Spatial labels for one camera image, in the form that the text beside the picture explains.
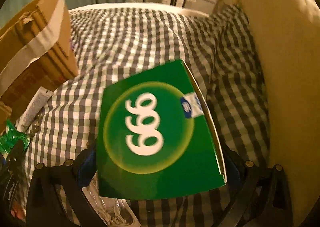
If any white tube packet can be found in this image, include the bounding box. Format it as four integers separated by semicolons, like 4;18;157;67
16;87;53;133

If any green 999 medicine box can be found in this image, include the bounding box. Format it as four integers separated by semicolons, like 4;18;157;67
96;59;227;200

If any green foil snack packet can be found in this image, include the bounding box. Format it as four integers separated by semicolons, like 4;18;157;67
0;120;30;159

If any clear plastic blister tray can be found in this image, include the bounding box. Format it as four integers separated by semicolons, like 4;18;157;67
82;173;141;227

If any torn brown cardboard box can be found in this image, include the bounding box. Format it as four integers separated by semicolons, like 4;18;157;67
1;0;78;131

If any gingham checked bed cover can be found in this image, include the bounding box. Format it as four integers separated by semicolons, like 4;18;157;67
15;3;272;227

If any cream pillow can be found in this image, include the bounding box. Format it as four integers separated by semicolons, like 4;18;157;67
231;0;319;224

